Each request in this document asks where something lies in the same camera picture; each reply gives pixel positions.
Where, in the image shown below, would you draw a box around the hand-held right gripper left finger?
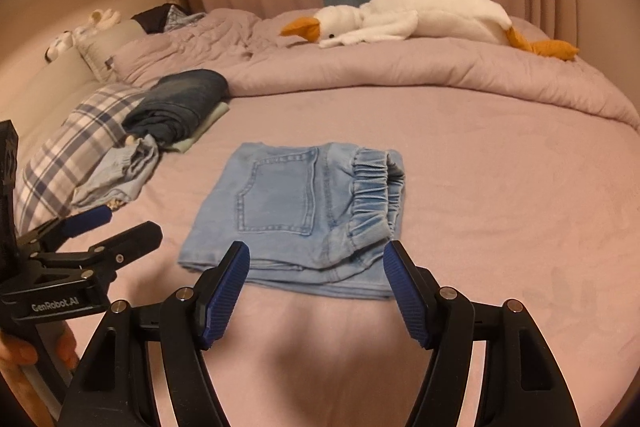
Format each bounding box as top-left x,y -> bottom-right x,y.
57,241 -> 251,427

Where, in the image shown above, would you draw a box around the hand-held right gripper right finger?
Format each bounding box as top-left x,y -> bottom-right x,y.
382,240 -> 581,427

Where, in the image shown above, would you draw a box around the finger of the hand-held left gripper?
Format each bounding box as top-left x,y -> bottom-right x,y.
17,205 -> 113,254
37,221 -> 164,282

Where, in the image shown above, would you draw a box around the light blue denim pants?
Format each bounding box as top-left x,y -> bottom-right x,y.
178,142 -> 406,303

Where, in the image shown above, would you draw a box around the person's left hand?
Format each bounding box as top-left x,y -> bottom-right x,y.
0,321 -> 81,408

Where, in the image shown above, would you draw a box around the crumpled light blue garment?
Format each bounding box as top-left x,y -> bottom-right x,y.
72,134 -> 160,210

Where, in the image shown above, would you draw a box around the plaid pillow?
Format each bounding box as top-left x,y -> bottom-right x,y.
14,86 -> 151,235

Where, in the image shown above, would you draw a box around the beige headboard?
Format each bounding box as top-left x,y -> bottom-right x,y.
0,52 -> 98,168

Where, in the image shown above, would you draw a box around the folded pale green cloth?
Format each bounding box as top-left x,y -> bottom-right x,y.
162,102 -> 230,154

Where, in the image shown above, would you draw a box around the folded dark blue jeans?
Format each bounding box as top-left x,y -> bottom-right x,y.
122,69 -> 231,146

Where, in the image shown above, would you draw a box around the grey pillow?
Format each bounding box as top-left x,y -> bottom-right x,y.
75,19 -> 147,84

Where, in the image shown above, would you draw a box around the small white plush toy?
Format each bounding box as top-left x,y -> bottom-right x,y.
45,9 -> 122,62

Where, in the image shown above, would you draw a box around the dark clothing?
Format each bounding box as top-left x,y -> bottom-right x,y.
131,4 -> 174,34

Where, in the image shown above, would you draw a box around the pink quilted comforter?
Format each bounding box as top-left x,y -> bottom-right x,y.
112,9 -> 640,131

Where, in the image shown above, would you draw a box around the blue checked shirt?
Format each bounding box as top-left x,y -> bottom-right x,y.
165,5 -> 208,32

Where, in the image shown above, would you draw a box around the white goose plush toy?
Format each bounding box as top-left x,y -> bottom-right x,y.
280,0 -> 581,62

